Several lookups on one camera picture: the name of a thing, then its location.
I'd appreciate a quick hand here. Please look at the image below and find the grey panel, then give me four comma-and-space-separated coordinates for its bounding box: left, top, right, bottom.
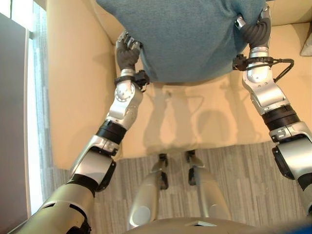
0, 12, 32, 234

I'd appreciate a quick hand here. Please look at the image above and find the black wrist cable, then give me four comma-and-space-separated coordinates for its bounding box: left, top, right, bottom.
269, 58, 295, 82

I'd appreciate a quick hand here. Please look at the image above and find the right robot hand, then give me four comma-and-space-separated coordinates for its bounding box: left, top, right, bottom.
234, 5, 272, 49

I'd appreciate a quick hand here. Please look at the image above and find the silver robot torso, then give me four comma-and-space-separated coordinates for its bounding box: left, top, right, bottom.
126, 216, 269, 234

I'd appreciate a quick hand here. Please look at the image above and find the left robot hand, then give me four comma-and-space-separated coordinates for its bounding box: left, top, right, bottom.
115, 30, 143, 71

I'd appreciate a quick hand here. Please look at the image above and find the blue fuzzy cushion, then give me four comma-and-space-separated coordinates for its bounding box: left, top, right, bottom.
95, 0, 267, 83

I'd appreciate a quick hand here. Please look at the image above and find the grey cushion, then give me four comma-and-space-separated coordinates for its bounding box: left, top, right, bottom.
299, 31, 312, 57

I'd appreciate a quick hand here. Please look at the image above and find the silver right robot leg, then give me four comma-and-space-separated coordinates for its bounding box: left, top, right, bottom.
185, 150, 231, 219

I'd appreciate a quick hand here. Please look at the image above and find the cream beige sofa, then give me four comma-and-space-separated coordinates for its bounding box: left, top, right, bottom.
46, 0, 312, 171

